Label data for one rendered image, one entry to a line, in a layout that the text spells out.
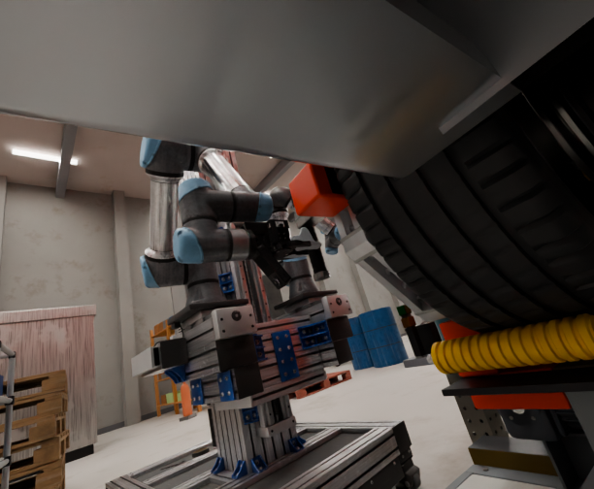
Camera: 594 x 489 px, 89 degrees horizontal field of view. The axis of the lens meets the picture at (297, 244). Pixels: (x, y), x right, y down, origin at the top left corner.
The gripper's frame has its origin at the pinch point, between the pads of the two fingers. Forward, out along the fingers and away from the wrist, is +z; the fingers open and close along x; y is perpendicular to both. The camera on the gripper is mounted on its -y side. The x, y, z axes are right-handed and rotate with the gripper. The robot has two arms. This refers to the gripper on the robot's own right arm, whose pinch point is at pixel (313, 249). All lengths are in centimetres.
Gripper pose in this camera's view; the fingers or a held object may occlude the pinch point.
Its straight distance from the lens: 82.1
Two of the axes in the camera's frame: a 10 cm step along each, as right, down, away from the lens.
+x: -5.1, 4.1, 7.5
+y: -2.5, -9.1, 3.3
